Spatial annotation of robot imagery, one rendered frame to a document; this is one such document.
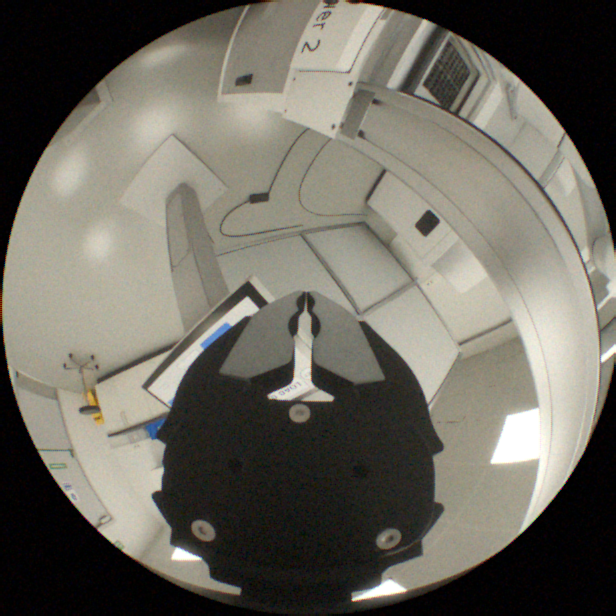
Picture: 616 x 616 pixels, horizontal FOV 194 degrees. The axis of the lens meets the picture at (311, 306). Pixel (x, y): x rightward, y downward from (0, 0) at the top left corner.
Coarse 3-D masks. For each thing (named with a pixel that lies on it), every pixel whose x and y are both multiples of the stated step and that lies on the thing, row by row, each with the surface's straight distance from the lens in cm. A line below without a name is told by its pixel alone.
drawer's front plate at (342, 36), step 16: (320, 16) 36; (336, 16) 33; (352, 16) 30; (368, 16) 29; (304, 32) 36; (320, 32) 32; (336, 32) 29; (352, 32) 27; (304, 48) 33; (320, 48) 30; (336, 48) 27; (352, 48) 27; (304, 64) 31; (320, 64) 28; (336, 64) 25
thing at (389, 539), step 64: (256, 384) 6; (192, 448) 6; (256, 448) 5; (320, 448) 5; (384, 448) 5; (192, 512) 6; (256, 512) 5; (320, 512) 5; (384, 512) 5; (256, 576) 5; (320, 576) 5
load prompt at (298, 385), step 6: (294, 378) 43; (300, 378) 43; (294, 384) 44; (300, 384) 44; (306, 384) 45; (282, 390) 46; (288, 390) 46; (294, 390) 46; (300, 390) 46; (270, 396) 48; (276, 396) 48; (282, 396) 48; (288, 396) 48
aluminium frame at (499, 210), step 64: (384, 64) 23; (384, 128) 20; (448, 128) 18; (448, 192) 17; (512, 192) 17; (512, 256) 16; (576, 256) 17; (576, 320) 19; (576, 384) 22; (576, 448) 32
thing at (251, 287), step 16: (240, 288) 32; (256, 288) 32; (224, 304) 34; (256, 304) 32; (208, 320) 36; (192, 336) 40; (304, 336) 38; (176, 352) 46; (304, 352) 37; (160, 368) 54; (144, 384) 66; (160, 400) 68
